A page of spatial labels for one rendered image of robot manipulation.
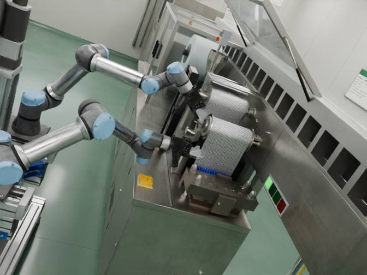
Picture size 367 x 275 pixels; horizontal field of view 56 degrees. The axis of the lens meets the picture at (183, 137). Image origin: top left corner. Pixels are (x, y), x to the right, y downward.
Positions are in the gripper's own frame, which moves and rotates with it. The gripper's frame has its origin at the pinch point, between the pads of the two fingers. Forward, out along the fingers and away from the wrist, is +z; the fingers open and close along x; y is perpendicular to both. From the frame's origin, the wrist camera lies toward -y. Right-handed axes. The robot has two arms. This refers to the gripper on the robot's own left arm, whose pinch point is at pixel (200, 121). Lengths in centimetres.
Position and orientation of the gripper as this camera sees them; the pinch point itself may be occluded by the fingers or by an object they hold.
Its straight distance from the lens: 189.0
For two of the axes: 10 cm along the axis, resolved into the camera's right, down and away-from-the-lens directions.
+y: 8.8, -4.5, -1.3
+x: -1.0, -4.6, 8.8
